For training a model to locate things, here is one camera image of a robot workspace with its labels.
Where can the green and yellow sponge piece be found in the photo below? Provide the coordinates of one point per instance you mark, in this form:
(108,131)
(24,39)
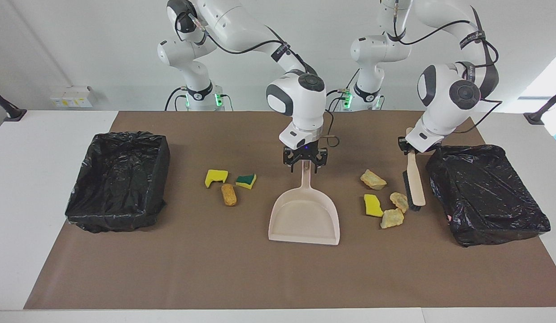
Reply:
(246,181)

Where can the brown table mat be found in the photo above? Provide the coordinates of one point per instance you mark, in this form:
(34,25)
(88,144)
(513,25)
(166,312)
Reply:
(260,278)

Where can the beige bread chunk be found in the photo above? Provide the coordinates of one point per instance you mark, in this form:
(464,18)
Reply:
(372,179)

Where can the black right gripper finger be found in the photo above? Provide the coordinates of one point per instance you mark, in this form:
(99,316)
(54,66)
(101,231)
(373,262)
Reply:
(293,167)
(317,168)

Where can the beige hand brush black bristles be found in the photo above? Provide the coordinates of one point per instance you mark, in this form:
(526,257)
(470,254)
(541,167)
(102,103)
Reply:
(416,179)

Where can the white green-lit base connector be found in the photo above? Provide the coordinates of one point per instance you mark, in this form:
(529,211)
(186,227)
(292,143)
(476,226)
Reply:
(347,99)
(218,99)

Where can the beige plastic dustpan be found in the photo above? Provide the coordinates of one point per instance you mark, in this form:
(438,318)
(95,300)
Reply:
(304,220)

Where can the yellow notched sponge piece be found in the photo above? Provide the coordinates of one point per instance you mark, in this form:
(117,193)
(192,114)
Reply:
(212,177)

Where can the black stand foot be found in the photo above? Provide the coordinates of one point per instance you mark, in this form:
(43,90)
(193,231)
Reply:
(536,118)
(13,114)

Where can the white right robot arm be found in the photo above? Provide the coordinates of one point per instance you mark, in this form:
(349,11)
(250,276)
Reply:
(300,94)

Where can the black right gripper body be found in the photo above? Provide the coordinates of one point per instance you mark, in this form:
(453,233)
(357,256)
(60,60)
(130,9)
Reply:
(304,153)

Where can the white wall socket box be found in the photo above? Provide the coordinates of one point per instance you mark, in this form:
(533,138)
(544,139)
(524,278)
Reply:
(71,98)

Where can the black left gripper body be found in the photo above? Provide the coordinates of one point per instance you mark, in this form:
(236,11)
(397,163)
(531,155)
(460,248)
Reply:
(403,146)

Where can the black bag-lined bin pink tag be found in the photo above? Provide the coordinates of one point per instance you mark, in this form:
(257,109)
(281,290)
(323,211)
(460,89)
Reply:
(484,193)

